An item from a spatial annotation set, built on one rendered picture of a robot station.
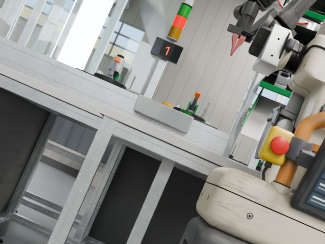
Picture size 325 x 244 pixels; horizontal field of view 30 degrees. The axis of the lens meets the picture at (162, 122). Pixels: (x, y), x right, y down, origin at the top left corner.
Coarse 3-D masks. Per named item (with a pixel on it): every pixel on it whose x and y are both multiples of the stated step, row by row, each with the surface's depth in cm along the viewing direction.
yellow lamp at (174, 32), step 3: (171, 27) 252; (174, 27) 251; (177, 27) 250; (171, 30) 251; (174, 30) 250; (177, 30) 250; (180, 30) 251; (168, 33) 252; (171, 33) 250; (174, 33) 250; (177, 33) 250; (180, 33) 252; (171, 36) 250; (174, 36) 250; (177, 36) 251; (177, 39) 251
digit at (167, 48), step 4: (164, 44) 250; (168, 44) 250; (172, 44) 250; (164, 48) 249; (168, 48) 249; (172, 48) 249; (160, 52) 249; (164, 52) 249; (168, 52) 249; (164, 56) 249; (168, 56) 249
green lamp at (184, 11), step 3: (180, 6) 252; (183, 6) 251; (186, 6) 251; (189, 6) 251; (180, 9) 252; (183, 9) 251; (186, 9) 251; (189, 9) 252; (177, 12) 252; (180, 12) 251; (183, 12) 251; (186, 12) 251; (189, 12) 252; (183, 15) 251; (186, 15) 251; (186, 18) 252
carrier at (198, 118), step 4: (188, 104) 242; (196, 104) 242; (208, 104) 241; (176, 108) 234; (180, 108) 232; (188, 108) 239; (196, 108) 242; (192, 112) 232; (204, 112) 241; (192, 116) 231; (196, 116) 231; (204, 116) 240; (196, 120) 225; (200, 120) 232; (204, 120) 234; (208, 124) 225; (216, 128) 225
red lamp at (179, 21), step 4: (176, 16) 252; (180, 16) 251; (176, 20) 251; (180, 20) 251; (184, 20) 251; (172, 24) 252; (176, 24) 251; (180, 24) 251; (184, 24) 252; (180, 28) 251
